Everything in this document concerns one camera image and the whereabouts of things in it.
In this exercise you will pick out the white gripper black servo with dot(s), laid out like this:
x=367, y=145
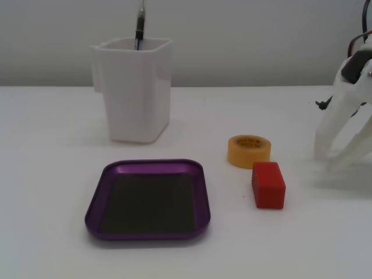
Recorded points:
x=347, y=87

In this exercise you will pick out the red cube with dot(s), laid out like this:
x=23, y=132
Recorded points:
x=268, y=186

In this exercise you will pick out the small black plug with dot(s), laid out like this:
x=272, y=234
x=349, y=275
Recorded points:
x=323, y=103

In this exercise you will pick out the yellow tape roll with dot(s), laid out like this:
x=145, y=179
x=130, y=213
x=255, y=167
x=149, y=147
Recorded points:
x=248, y=154

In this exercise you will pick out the purple metal tray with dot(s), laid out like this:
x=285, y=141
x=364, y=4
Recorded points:
x=148, y=200

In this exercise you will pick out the white plastic pen holder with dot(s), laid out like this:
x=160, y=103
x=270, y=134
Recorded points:
x=133, y=96

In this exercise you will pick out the black pen clear cap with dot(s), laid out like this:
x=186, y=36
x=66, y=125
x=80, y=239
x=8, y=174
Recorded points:
x=140, y=26

